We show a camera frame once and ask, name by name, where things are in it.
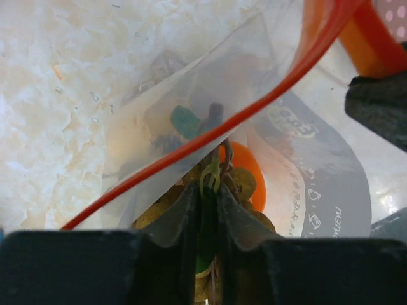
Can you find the pink plastic basket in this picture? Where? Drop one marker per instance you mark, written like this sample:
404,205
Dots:
393,14

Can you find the orange persimmon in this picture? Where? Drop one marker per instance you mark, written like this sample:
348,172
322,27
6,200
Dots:
244,178

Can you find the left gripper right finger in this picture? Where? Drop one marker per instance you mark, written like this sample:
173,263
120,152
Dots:
259,266

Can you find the brown longan bunch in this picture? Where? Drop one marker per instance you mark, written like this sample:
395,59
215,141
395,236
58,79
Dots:
208,173

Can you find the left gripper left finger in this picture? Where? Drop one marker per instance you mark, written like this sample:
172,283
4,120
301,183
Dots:
153,265

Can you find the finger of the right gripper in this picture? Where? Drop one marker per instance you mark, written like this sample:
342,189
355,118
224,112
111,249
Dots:
380,106

